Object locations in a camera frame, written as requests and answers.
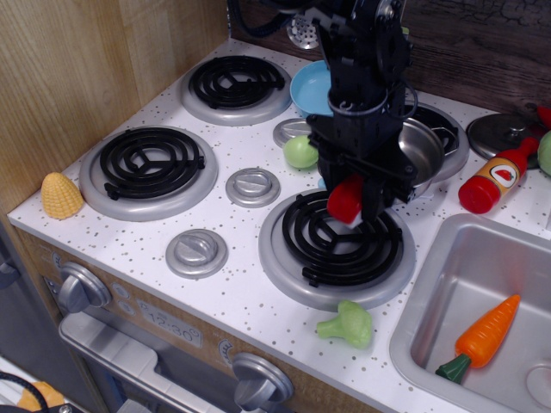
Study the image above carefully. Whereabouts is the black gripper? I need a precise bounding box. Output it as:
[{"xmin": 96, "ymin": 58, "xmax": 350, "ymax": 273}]
[{"xmin": 306, "ymin": 106, "xmax": 418, "ymax": 222}]

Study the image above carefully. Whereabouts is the red and white toy sushi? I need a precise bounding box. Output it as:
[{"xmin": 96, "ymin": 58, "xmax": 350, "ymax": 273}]
[{"xmin": 326, "ymin": 174, "xmax": 363, "ymax": 228}]

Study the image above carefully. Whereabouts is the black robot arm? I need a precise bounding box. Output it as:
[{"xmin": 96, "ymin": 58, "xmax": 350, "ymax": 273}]
[{"xmin": 228, "ymin": 1, "xmax": 418, "ymax": 225}]

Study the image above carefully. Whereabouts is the light green toy ball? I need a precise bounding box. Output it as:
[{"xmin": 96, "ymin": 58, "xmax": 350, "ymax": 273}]
[{"xmin": 283, "ymin": 135, "xmax": 319, "ymax": 169}]

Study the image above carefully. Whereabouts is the small steel pot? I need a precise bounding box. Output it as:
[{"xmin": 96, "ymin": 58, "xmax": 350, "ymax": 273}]
[{"xmin": 399, "ymin": 118, "xmax": 444, "ymax": 201}]

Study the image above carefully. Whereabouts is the silver stovetop knob back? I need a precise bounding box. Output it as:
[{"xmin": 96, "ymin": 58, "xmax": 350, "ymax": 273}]
[{"xmin": 272, "ymin": 118, "xmax": 311, "ymax": 148}]

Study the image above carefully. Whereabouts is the silver stovetop knob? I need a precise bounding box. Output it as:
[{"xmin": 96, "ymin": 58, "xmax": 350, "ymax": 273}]
[
  {"xmin": 165, "ymin": 229, "xmax": 228, "ymax": 280},
  {"xmin": 226, "ymin": 168, "xmax": 281, "ymax": 208},
  {"xmin": 272, "ymin": 118, "xmax": 311, "ymax": 148}
]

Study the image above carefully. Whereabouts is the front right black burner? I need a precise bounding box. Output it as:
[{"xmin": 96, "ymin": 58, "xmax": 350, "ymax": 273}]
[{"xmin": 258, "ymin": 190, "xmax": 416, "ymax": 311}]

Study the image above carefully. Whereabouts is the silver stovetop knob middle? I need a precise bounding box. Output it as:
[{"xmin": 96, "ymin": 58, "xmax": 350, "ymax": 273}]
[{"xmin": 226, "ymin": 168, "xmax": 281, "ymax": 208}]

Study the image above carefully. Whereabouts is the light blue toy bowl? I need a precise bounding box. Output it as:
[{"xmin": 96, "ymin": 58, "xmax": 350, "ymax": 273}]
[{"xmin": 290, "ymin": 60, "xmax": 332, "ymax": 118}]

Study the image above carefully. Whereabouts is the red toy ketchup bottle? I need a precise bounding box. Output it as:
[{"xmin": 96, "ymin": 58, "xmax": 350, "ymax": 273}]
[{"xmin": 458, "ymin": 137, "xmax": 539, "ymax": 214}]

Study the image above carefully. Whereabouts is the silver toy sink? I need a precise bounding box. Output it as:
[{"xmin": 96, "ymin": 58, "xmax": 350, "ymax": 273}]
[{"xmin": 390, "ymin": 214, "xmax": 550, "ymax": 412}]

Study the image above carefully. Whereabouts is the green toy broccoli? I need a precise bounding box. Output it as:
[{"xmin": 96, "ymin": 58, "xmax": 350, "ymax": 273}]
[{"xmin": 316, "ymin": 300, "xmax": 372, "ymax": 349}]

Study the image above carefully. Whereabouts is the steel pot lid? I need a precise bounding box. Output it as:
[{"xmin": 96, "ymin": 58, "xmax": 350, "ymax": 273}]
[{"xmin": 467, "ymin": 114, "xmax": 547, "ymax": 159}]

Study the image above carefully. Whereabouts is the back left black burner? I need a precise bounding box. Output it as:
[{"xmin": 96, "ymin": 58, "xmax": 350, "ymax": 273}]
[{"xmin": 182, "ymin": 55, "xmax": 292, "ymax": 126}]

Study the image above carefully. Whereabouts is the hanging round metal strainer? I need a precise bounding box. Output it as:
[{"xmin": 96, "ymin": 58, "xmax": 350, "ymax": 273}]
[{"xmin": 286, "ymin": 15, "xmax": 319, "ymax": 50}]

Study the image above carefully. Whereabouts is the silver stovetop knob front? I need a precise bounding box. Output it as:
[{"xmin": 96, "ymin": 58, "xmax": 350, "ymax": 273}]
[{"xmin": 165, "ymin": 229, "xmax": 228, "ymax": 280}]

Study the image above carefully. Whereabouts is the green toy vegetable right edge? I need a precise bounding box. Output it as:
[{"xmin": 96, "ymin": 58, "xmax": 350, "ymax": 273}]
[{"xmin": 537, "ymin": 132, "xmax": 551, "ymax": 176}]

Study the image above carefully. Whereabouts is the orange toy carrot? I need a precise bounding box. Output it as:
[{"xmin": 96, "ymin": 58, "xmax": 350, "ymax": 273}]
[{"xmin": 435, "ymin": 294, "xmax": 521, "ymax": 384}]

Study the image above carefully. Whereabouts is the red toy pepper right edge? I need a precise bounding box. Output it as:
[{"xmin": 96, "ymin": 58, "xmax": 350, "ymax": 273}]
[{"xmin": 536, "ymin": 106, "xmax": 551, "ymax": 130}]

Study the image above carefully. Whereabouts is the front left black burner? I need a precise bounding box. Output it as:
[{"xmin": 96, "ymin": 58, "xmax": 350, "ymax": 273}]
[{"xmin": 78, "ymin": 126, "xmax": 219, "ymax": 222}]

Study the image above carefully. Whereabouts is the silver oven knob right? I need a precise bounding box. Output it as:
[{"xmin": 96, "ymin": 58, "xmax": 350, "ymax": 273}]
[{"xmin": 232, "ymin": 352, "xmax": 294, "ymax": 412}]

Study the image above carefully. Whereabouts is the silver oven knob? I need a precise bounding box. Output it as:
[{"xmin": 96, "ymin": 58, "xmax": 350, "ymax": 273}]
[
  {"xmin": 58, "ymin": 262, "xmax": 112, "ymax": 313},
  {"xmin": 232, "ymin": 352, "xmax": 294, "ymax": 412}
]

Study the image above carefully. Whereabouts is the silver oven knob left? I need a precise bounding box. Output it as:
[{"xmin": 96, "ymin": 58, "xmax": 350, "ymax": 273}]
[{"xmin": 58, "ymin": 262, "xmax": 112, "ymax": 313}]

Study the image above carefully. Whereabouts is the yellow toy corn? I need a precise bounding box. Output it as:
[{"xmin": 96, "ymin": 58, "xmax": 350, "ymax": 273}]
[{"xmin": 40, "ymin": 172, "xmax": 84, "ymax": 219}]

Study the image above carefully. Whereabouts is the orange toy bottom left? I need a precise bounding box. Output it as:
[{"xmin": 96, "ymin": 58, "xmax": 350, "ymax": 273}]
[{"xmin": 17, "ymin": 381, "xmax": 65, "ymax": 411}]

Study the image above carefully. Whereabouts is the silver oven door handle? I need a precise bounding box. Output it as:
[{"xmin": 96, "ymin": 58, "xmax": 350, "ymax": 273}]
[{"xmin": 59, "ymin": 312, "xmax": 220, "ymax": 412}]

